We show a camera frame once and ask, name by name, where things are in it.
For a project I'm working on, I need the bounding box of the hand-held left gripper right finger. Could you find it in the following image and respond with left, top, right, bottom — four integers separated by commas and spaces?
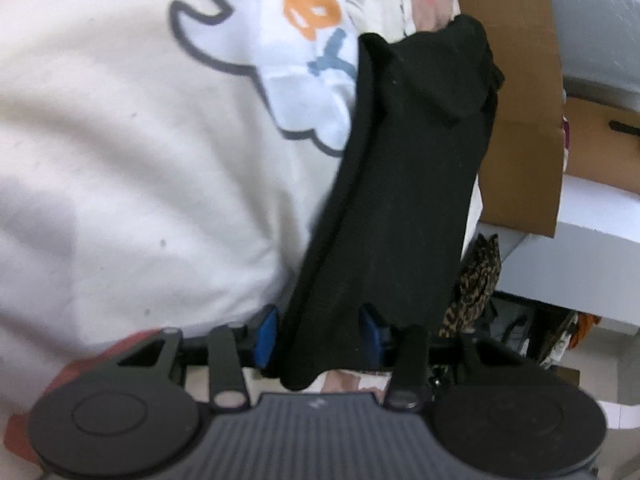
359, 304, 528, 411

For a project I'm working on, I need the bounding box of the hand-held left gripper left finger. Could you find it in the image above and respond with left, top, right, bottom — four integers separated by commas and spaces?
117, 304, 280, 408

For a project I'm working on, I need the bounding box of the plain black garment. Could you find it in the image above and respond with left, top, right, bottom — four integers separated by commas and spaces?
262, 14, 505, 392

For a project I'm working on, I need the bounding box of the leopard print garment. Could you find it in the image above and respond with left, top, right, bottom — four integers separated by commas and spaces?
439, 234, 502, 338

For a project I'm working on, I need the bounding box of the cream bear-print blanket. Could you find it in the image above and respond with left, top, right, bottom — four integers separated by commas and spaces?
0, 0, 486, 480

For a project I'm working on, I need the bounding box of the low folded cardboard sheet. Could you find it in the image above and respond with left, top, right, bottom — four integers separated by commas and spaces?
445, 0, 566, 238

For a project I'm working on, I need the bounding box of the tall cardboard panel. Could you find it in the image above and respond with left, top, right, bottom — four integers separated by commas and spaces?
565, 97, 640, 191

